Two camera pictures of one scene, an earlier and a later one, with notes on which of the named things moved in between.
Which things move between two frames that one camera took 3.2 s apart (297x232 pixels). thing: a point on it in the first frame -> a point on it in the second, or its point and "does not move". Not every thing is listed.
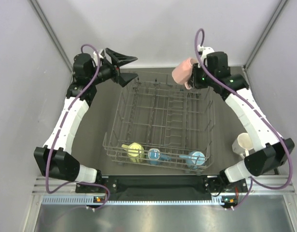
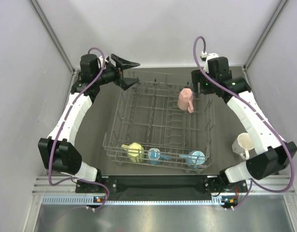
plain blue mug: x=195 y=159 does not move
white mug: x=243 y=144 does not move
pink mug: x=182 y=73 -> x=185 y=100
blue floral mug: x=154 y=156 does not move
